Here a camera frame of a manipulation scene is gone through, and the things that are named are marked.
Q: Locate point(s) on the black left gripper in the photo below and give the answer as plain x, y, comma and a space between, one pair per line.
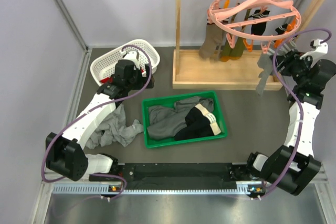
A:
143, 81

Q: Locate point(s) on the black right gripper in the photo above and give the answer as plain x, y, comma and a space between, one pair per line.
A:
291, 59

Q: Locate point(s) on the grey striped sock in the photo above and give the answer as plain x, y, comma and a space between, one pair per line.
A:
265, 63
289, 45

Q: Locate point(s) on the black striped sock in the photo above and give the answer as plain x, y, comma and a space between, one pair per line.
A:
259, 28
281, 29

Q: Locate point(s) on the pink round clip hanger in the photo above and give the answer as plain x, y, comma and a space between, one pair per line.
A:
221, 10

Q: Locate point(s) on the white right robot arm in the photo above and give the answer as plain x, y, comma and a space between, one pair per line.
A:
293, 166

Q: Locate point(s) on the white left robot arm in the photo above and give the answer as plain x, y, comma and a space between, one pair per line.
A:
64, 151

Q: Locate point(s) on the wooden hanger rack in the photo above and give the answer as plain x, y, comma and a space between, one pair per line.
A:
191, 72

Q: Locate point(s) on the olive green socks pair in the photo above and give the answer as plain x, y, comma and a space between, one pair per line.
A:
235, 53

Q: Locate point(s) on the black socks with label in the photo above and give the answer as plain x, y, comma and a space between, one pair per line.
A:
200, 122

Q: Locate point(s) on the pink clothes clip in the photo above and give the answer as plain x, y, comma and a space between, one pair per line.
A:
265, 46

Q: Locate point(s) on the white perforated plastic basket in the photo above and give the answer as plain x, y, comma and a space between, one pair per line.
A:
103, 67

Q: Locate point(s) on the orange clothes clip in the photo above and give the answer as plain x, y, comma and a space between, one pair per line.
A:
248, 45

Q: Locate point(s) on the grey clothes in tray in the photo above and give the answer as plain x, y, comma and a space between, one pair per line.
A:
166, 122

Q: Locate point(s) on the grey crumpled cloth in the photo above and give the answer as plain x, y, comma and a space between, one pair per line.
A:
114, 129

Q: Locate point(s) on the green plastic tray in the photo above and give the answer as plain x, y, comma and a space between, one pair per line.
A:
168, 102

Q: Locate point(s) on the beige sock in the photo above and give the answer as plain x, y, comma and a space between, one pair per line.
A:
212, 44

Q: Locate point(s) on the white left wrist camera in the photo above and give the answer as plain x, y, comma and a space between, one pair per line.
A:
134, 57

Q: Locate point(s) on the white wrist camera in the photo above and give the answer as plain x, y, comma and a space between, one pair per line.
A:
318, 49
134, 57

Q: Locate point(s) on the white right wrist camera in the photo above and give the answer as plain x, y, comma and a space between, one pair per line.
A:
318, 49

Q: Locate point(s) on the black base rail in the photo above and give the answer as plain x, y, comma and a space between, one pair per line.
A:
182, 176

